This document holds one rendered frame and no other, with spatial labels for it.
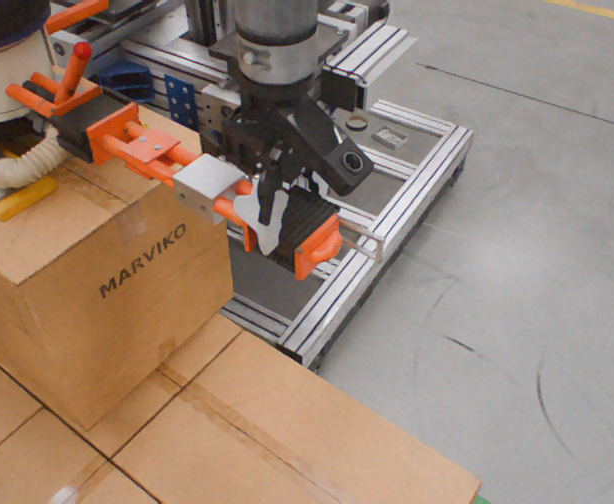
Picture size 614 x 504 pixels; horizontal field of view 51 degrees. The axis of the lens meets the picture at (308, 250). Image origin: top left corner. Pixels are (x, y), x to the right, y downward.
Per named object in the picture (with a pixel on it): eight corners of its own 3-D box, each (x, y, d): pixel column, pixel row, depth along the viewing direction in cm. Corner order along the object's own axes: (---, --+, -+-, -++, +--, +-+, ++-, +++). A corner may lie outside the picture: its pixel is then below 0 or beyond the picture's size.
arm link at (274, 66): (334, 22, 60) (278, 59, 56) (332, 67, 63) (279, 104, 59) (271, 0, 63) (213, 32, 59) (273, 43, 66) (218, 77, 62)
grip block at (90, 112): (55, 146, 92) (43, 111, 88) (109, 115, 98) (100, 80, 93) (94, 169, 89) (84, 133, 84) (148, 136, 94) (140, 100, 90)
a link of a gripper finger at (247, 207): (236, 235, 76) (251, 163, 72) (275, 258, 74) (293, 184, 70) (218, 242, 74) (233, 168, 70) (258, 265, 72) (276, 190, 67)
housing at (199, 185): (174, 204, 83) (168, 177, 80) (210, 178, 87) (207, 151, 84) (214, 227, 81) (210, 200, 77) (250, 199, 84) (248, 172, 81)
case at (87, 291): (-98, 282, 140) (-199, 127, 112) (53, 186, 163) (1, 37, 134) (87, 433, 116) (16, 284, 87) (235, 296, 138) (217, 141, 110)
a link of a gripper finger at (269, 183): (273, 213, 73) (290, 141, 69) (285, 220, 72) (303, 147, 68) (246, 223, 69) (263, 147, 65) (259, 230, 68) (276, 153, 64)
